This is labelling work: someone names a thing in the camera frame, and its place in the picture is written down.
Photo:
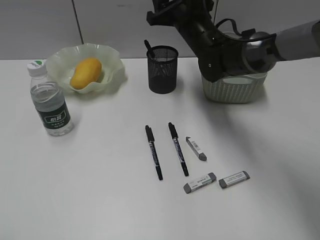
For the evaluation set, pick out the pale green wavy glass plate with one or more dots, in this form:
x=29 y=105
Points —
x=61 y=65

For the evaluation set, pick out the clear water bottle green label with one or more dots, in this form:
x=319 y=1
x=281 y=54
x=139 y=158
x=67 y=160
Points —
x=48 y=100

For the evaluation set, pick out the white grey eraser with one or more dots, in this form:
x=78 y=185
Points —
x=196 y=149
x=199 y=182
x=233 y=179

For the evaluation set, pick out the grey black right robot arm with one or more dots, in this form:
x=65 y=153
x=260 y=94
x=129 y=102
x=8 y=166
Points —
x=261 y=51

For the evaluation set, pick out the black mesh pen holder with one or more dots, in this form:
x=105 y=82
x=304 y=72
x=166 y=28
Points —
x=162 y=69

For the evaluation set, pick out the yellow mango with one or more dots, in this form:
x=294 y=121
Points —
x=86 y=72

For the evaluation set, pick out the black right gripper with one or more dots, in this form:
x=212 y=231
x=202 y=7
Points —
x=218 y=55

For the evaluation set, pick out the white grey eraser upper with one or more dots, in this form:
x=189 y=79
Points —
x=196 y=149

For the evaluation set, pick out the pale green woven plastic basket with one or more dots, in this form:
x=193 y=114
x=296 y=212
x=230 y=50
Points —
x=240 y=89

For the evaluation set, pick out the white grey eraser lower left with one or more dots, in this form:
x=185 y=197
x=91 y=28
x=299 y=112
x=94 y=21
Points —
x=199 y=182

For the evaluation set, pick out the black marker pen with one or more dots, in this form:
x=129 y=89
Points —
x=151 y=142
x=175 y=139
x=153 y=56

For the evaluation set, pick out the white grey eraser lower right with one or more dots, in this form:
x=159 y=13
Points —
x=233 y=179

